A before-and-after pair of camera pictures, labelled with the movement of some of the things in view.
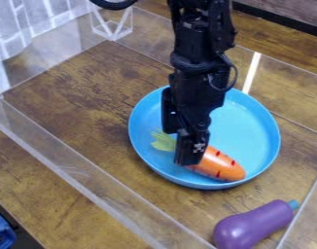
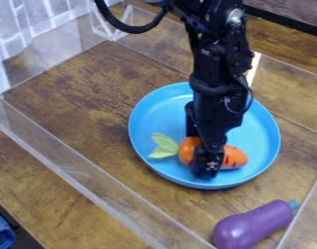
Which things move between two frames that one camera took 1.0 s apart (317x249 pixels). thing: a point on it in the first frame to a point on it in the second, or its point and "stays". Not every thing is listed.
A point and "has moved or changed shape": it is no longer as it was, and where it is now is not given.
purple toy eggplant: [239, 231] stays
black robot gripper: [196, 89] to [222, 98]
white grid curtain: [19, 19] stays
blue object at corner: [3, 232] stays
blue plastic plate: [245, 130] stays
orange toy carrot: [218, 163] has moved or changed shape
